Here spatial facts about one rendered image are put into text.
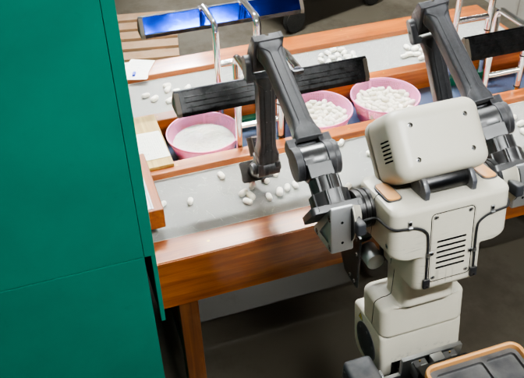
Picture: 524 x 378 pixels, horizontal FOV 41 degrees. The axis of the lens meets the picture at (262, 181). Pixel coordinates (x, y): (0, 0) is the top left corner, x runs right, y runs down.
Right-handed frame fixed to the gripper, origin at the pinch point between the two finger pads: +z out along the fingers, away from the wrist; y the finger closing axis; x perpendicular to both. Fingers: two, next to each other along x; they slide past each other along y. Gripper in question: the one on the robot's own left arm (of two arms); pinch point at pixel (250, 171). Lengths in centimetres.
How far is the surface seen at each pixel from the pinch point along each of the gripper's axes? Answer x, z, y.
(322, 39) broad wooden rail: -53, 63, -59
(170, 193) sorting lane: 1.6, 2.0, 27.1
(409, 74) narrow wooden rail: -27, 34, -81
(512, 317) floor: 77, 25, -98
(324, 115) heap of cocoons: -15.6, 22.3, -37.4
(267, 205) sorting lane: 11.8, -10.7, -0.8
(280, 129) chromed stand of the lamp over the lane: -12.6, 9.6, -15.8
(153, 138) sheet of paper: -19.1, 21.0, 26.9
